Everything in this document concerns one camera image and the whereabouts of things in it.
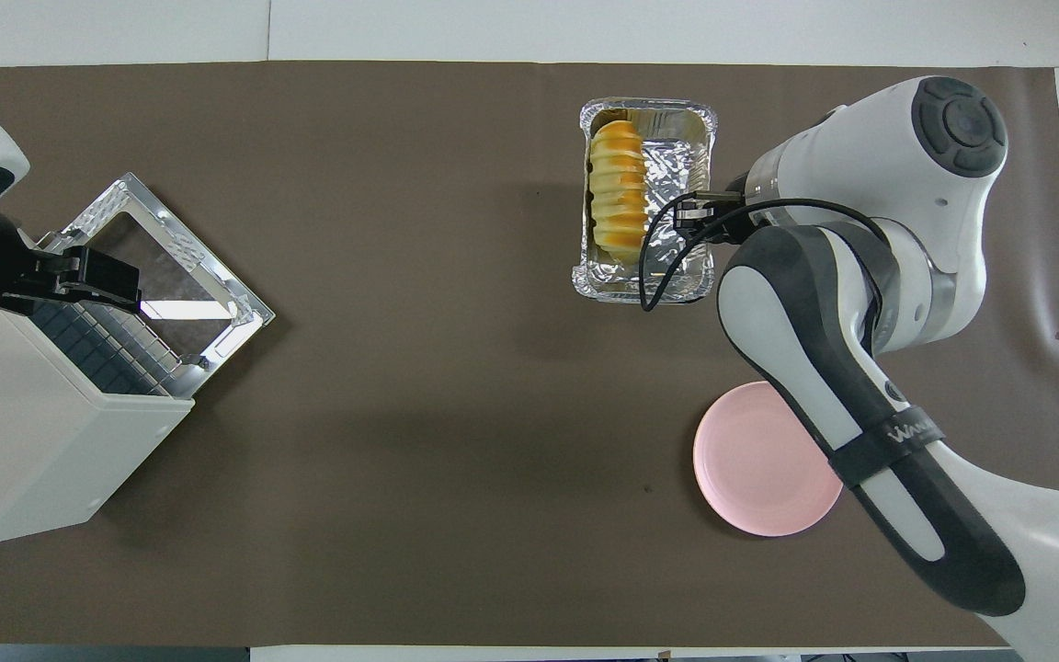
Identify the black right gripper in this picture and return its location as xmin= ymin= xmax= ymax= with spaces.
xmin=673 ymin=187 xmax=758 ymax=245

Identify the aluminium foil tray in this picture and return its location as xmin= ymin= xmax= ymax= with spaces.
xmin=571 ymin=97 xmax=720 ymax=305

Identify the sliced yellow bread loaf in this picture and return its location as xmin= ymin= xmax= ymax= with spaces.
xmin=588 ymin=120 xmax=653 ymax=265

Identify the cream white toaster oven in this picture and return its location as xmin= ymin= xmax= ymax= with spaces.
xmin=0 ymin=234 xmax=196 ymax=550

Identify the pink round plate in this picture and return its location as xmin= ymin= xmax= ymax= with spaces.
xmin=692 ymin=381 xmax=845 ymax=538

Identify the brown table mat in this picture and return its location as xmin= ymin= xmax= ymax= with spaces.
xmin=0 ymin=60 xmax=1059 ymax=647

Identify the dark oven wire rack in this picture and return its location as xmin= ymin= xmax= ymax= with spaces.
xmin=28 ymin=299 xmax=187 ymax=397

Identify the glass oven door metal frame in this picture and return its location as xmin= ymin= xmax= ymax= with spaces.
xmin=59 ymin=172 xmax=277 ymax=398

